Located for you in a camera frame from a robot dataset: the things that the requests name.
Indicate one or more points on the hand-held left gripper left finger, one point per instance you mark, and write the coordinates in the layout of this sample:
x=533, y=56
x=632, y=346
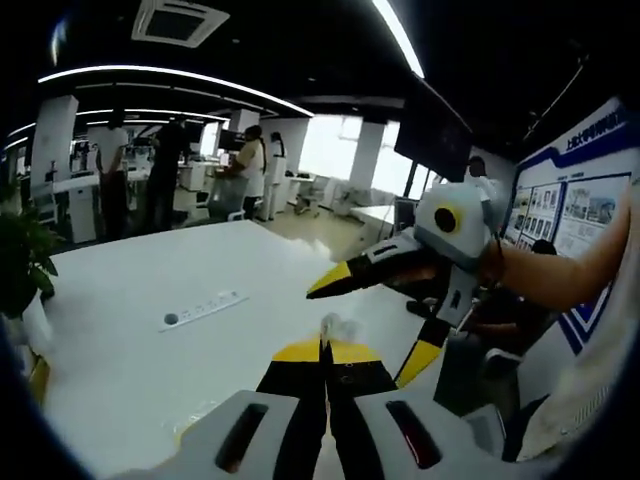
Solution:
x=250, y=425

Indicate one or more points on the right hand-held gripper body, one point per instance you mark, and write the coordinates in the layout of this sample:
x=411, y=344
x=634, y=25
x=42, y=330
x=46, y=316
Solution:
x=470, y=240

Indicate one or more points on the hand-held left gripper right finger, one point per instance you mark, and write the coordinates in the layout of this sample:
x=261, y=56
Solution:
x=380, y=430

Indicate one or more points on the yellow silicone block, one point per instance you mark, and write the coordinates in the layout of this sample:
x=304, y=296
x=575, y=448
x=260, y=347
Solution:
x=40, y=377
x=186, y=434

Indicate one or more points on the black hanging screen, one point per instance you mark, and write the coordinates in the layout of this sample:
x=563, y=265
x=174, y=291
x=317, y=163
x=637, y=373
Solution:
x=435, y=135

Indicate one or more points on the white table socket panel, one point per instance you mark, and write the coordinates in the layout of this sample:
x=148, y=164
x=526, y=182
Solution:
x=205, y=310

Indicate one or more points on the cream knit sweater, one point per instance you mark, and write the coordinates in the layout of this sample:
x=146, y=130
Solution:
x=600, y=375

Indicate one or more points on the grey office chair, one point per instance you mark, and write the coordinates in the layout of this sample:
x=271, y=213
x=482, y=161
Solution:
x=225, y=202

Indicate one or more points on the long ceiling light strip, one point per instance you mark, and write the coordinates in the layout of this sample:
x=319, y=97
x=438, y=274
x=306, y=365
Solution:
x=400, y=35
x=175, y=80

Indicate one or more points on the green potted plant white pot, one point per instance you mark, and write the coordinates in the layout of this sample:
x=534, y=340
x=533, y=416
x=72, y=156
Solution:
x=25, y=250

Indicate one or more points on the ceiling air conditioner vent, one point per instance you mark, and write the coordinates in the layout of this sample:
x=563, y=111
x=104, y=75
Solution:
x=180, y=20

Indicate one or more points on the blue white wall poster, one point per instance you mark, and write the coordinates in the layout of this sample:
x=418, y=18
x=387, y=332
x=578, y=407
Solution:
x=590, y=210

